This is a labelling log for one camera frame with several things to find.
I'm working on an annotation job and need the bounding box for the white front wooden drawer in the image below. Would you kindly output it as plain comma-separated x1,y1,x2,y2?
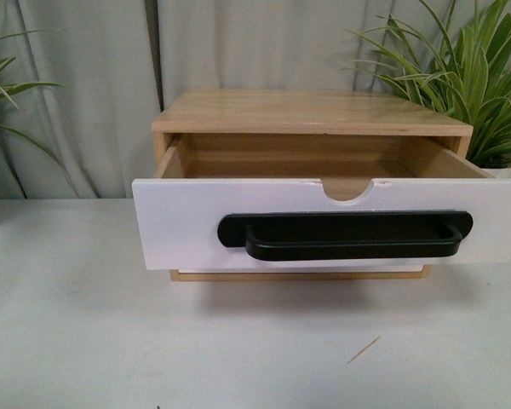
133,133,511,273

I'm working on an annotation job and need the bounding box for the light wooden drawer cabinet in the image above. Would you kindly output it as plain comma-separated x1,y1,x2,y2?
133,89,474,279

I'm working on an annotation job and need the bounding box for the grey white curtain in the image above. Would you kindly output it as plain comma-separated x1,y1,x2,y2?
0,1,448,199

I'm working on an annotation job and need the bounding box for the thin wooden splinter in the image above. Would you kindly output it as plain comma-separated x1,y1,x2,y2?
347,336,381,365

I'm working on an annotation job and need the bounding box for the green plant right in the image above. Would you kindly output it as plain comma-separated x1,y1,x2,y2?
353,1,511,169

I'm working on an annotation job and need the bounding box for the green plant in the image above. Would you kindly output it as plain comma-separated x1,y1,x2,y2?
353,1,511,169
0,28,72,176

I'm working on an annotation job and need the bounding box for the white pot right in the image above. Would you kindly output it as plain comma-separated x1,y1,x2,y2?
483,167,511,179

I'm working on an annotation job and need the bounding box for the green plant left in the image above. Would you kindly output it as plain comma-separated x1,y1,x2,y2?
0,28,72,176

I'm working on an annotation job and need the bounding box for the black drawer handle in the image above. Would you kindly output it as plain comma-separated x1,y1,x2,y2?
217,210,474,262

